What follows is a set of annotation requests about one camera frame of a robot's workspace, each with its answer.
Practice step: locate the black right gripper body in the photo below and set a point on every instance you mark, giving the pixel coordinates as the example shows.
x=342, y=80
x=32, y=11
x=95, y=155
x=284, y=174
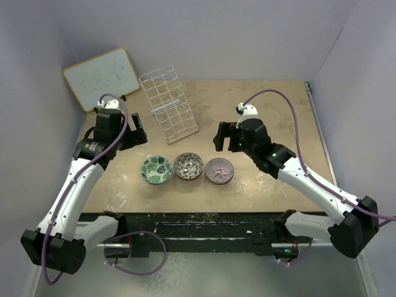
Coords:
x=243, y=147

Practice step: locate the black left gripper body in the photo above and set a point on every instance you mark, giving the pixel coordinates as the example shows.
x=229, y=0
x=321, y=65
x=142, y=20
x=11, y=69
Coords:
x=132, y=138

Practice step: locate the purple striped bowl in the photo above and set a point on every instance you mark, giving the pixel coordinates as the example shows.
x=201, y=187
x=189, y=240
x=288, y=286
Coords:
x=219, y=171

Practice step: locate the brown floral pattern bowl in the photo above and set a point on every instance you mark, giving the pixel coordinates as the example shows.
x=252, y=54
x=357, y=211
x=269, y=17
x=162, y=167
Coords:
x=188, y=166

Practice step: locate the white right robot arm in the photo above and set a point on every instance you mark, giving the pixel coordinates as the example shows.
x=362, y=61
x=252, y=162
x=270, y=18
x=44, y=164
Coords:
x=350, y=222

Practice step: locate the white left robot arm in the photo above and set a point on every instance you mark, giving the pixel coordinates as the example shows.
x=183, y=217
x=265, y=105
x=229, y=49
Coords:
x=57, y=243

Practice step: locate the yellow framed whiteboard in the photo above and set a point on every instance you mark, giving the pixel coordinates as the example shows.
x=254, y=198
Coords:
x=110, y=72

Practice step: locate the green leaf pattern bowl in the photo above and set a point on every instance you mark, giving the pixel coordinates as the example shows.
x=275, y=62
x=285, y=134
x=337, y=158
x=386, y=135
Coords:
x=156, y=170

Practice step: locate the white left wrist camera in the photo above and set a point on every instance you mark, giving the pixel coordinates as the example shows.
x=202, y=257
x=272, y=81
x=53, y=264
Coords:
x=112, y=104

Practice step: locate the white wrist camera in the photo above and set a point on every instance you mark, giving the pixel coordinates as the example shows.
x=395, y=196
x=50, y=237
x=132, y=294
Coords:
x=112, y=104
x=246, y=111

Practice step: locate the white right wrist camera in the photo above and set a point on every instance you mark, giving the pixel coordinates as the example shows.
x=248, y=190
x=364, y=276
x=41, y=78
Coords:
x=246, y=111

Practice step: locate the white wire dish rack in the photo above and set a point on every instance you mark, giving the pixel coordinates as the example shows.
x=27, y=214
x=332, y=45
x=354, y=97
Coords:
x=169, y=106

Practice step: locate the aluminium side rail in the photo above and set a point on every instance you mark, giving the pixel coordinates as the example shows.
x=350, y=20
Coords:
x=308, y=88

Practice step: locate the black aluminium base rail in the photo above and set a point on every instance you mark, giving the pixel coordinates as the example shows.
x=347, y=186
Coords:
x=208, y=232

